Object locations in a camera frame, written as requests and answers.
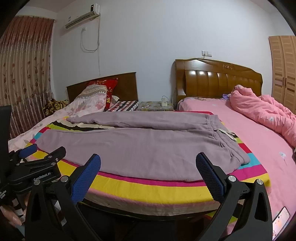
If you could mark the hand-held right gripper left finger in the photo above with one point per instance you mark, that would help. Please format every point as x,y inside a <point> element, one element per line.
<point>87,176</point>

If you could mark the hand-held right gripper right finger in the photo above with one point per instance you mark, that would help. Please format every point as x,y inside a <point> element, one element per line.
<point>208,173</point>

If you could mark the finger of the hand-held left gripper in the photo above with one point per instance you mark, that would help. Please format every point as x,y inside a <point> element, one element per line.
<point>27,150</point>
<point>56,153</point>

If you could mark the purple pants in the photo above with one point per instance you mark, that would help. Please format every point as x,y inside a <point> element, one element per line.
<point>138,148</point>

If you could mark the person's left hand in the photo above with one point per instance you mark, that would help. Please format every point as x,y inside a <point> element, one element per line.
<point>9,215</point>

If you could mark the brown yellow blanket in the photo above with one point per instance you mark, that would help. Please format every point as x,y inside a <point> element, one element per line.
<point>53,105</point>

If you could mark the colourful striped blanket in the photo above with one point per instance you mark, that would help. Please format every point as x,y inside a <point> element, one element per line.
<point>143,188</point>

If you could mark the pale floral quilt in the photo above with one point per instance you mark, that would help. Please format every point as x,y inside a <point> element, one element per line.
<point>92,97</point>

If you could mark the small purple cloth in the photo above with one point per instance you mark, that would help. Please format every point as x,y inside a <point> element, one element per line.
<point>226,96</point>

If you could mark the plaid cloth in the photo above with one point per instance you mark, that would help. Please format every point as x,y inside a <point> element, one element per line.
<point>124,105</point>

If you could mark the reddish patterned curtain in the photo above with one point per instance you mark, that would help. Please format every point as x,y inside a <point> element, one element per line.
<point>23,69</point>

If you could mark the white power strip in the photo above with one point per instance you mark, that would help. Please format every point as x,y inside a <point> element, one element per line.
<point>164,102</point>

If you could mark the pink quilt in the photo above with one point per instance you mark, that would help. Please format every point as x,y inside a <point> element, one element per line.
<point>266,111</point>

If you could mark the red floral pillow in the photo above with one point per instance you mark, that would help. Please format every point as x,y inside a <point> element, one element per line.
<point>108,84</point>

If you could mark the smartphone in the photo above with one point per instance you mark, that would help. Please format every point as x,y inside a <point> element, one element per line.
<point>281,220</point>

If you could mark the nightstand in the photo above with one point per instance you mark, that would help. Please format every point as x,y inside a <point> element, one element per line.
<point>150,107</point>

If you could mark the carved wooden headboard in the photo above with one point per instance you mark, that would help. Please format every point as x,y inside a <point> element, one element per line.
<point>219,81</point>

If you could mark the dark plain headboard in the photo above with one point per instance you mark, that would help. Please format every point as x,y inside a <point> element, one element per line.
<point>127,85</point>

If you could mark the light wooden wardrobe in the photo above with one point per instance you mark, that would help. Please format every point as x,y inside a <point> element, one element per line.
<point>282,69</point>

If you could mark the white air conditioner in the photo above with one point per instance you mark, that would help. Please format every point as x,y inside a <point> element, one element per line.
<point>81,17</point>

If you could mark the white wall socket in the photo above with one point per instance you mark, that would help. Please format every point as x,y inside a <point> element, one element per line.
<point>206,53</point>

